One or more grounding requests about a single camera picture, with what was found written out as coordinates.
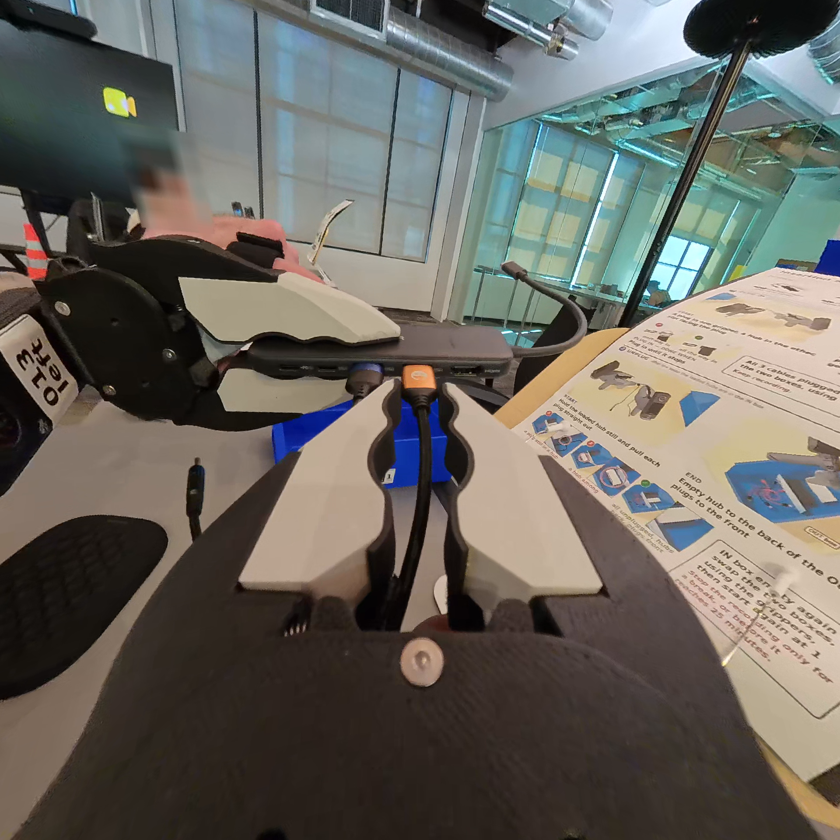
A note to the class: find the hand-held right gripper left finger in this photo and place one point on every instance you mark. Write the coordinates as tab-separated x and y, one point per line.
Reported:
309	525

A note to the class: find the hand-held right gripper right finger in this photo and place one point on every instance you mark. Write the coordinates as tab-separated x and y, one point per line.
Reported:
525	525

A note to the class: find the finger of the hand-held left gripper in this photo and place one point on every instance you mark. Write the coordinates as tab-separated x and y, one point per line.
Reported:
282	309
276	391

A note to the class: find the blue plastic bin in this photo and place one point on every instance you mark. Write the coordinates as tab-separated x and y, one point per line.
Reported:
315	433

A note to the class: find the slim black usb hub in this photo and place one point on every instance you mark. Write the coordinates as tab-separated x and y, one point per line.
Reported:
381	352

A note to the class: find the person's left hand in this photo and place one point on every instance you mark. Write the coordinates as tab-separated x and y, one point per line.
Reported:
223	230

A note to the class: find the white desk lamp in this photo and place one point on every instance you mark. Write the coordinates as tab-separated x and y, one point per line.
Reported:
328	230

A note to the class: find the white stand base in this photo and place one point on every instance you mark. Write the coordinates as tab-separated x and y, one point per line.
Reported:
456	591

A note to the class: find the orange plastic object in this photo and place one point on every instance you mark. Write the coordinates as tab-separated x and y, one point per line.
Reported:
34	250

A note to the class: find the instruction sheet on stand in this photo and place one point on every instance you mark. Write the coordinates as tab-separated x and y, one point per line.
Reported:
551	381

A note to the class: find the printed instruction sheet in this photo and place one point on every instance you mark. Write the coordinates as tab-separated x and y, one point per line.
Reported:
709	486

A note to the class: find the black wrist rest pad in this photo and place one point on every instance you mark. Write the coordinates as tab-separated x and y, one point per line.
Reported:
72	597

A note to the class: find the black pole stand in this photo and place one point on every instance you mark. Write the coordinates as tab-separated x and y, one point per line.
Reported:
715	131

